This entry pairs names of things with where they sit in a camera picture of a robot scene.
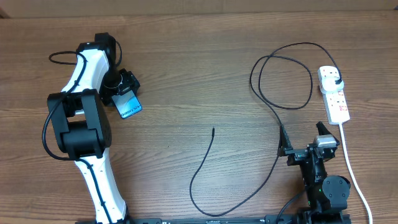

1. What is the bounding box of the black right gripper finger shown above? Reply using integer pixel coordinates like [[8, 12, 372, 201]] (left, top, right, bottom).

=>
[[279, 125, 293, 156], [316, 121, 331, 136]]

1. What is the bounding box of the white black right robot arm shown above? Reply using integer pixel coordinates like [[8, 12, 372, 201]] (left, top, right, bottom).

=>
[[275, 121, 351, 223]]

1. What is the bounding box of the white power strip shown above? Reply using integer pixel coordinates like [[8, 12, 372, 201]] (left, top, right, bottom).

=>
[[317, 66, 350, 125]]

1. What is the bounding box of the white charger plug adapter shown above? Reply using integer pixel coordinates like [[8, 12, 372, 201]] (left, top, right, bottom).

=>
[[320, 77, 345, 94]]

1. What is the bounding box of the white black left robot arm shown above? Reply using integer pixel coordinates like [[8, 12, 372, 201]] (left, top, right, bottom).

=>
[[42, 32, 142, 223]]

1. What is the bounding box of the white power strip cord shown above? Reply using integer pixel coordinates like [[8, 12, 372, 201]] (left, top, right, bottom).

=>
[[338, 123, 374, 224]]

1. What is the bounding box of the blue Galaxy smartphone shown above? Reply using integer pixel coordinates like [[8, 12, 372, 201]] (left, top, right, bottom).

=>
[[111, 90, 142, 119]]

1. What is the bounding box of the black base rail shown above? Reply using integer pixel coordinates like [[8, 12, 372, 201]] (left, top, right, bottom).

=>
[[76, 214, 352, 224]]

